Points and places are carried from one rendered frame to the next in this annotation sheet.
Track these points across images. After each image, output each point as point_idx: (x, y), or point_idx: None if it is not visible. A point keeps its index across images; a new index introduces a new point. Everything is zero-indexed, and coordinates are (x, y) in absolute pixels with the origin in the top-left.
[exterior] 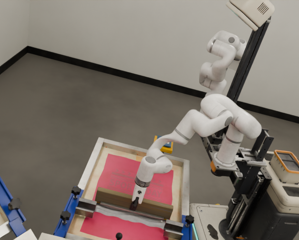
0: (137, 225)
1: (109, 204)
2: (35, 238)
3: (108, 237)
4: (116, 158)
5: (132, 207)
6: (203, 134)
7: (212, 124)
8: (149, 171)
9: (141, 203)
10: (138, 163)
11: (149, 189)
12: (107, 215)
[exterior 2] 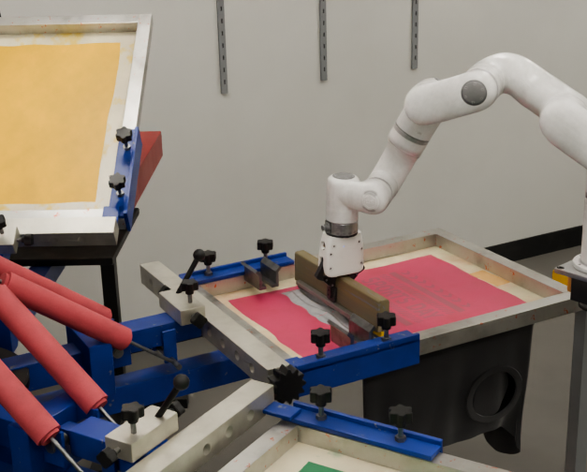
0: (321, 325)
1: (307, 285)
2: (111, 228)
3: (254, 318)
4: (432, 262)
5: (327, 292)
6: (409, 111)
7: (426, 91)
8: (332, 196)
9: (341, 283)
10: (467, 277)
11: (425, 305)
12: (294, 302)
